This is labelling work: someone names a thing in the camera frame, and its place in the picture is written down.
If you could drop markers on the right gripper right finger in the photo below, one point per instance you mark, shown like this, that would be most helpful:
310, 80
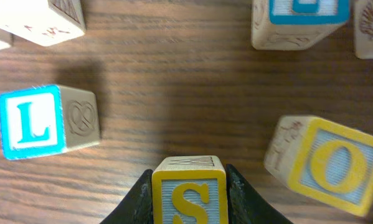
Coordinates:
246, 205

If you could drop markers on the blue D block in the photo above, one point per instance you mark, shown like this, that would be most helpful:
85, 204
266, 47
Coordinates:
363, 29

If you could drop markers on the blue L block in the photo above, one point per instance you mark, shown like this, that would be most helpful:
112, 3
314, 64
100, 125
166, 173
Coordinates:
47, 120

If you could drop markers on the yellow block top row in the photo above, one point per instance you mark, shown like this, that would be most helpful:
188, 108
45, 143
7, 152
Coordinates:
43, 22

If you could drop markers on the yellow S block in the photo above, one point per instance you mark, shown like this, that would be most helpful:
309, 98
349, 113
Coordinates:
190, 189

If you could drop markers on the yellow O block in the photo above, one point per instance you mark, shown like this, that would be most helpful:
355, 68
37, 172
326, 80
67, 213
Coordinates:
323, 160

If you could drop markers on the blue 2 block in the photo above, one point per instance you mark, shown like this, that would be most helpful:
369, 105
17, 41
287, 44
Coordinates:
295, 24

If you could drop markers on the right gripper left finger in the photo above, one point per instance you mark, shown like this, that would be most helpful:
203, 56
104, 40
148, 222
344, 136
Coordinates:
137, 205

